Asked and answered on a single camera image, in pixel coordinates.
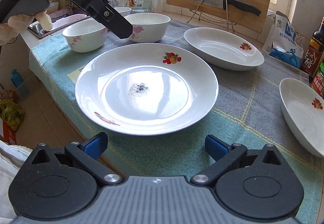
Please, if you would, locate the white floral bowl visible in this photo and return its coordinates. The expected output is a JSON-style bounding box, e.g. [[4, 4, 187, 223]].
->
[[125, 13, 171, 43], [114, 7, 132, 17], [63, 18, 108, 53]]

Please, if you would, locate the white plate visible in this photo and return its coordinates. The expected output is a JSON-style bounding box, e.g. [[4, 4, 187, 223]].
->
[[184, 27, 264, 71], [75, 43, 219, 136], [279, 78, 323, 158]]

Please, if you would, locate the left gloved hand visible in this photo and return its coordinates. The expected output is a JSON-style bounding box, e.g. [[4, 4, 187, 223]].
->
[[1, 0, 53, 45]]

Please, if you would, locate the green lid sauce jar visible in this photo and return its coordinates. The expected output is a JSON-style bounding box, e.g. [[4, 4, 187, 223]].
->
[[311, 63, 324, 98]]

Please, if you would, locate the white blue salt bag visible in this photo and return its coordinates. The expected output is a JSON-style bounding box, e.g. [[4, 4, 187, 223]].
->
[[262, 11, 304, 69]]

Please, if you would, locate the dark vinegar bottle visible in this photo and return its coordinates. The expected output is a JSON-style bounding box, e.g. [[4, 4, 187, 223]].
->
[[301, 20, 323, 77]]

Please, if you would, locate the metal wire rack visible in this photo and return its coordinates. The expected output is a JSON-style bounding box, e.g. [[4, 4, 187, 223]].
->
[[186, 0, 237, 33]]

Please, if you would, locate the santoku knife black handle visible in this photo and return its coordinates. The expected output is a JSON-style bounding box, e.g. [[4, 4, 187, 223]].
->
[[191, 0, 262, 17]]

